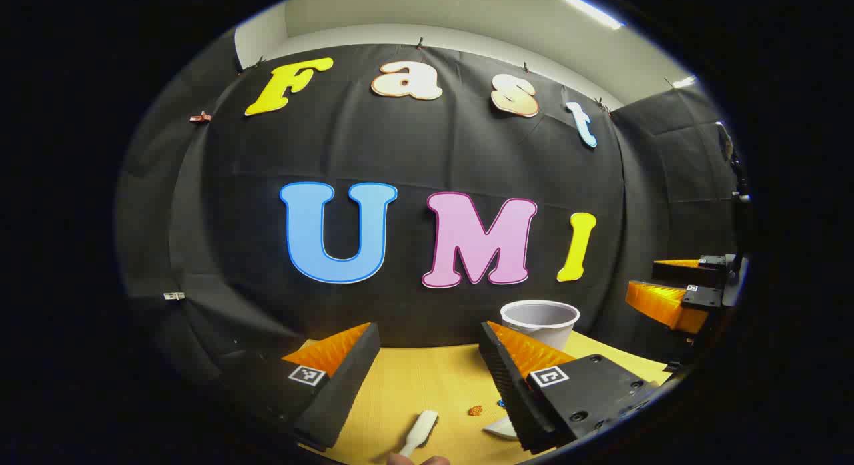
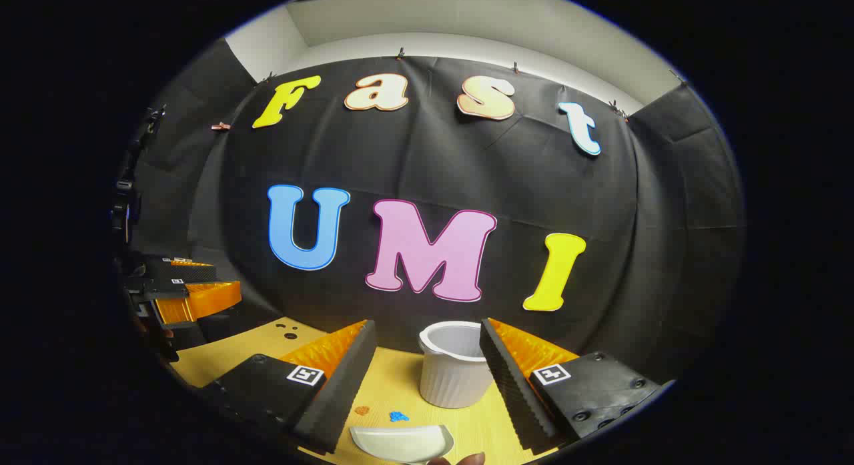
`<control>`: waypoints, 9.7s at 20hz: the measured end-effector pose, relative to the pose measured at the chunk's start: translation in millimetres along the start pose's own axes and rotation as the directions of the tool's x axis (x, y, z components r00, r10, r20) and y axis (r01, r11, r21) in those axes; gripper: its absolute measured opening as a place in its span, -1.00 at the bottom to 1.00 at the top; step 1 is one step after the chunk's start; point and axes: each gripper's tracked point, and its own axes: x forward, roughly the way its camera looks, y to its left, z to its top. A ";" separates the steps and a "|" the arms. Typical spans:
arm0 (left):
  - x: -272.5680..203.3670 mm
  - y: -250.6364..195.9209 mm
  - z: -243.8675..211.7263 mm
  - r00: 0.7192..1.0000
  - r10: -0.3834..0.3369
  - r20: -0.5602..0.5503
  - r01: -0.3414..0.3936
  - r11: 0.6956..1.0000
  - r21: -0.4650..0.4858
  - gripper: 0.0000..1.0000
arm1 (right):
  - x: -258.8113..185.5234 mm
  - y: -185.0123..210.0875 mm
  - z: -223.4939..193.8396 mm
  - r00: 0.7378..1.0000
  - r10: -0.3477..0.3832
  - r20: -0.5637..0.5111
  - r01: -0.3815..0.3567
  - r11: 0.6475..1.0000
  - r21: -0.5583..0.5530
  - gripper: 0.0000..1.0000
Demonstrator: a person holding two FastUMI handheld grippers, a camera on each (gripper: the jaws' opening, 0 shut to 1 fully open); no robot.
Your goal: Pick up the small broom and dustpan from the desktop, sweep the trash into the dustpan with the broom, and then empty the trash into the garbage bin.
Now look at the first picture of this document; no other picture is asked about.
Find wooden desktop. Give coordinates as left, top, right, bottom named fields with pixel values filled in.
left=297, top=330, right=672, bottom=465

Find grey plastic dustpan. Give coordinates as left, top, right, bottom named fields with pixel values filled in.
left=482, top=415, right=522, bottom=442

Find small grey broom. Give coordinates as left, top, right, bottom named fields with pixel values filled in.
left=398, top=410, right=440, bottom=459

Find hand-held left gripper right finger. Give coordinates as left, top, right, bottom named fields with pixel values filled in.
left=478, top=320, right=670, bottom=454

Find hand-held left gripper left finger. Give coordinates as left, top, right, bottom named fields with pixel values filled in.
left=215, top=322, right=382, bottom=452

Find white ribbed garbage bin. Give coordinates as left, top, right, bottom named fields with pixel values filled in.
left=500, top=300, right=581, bottom=352

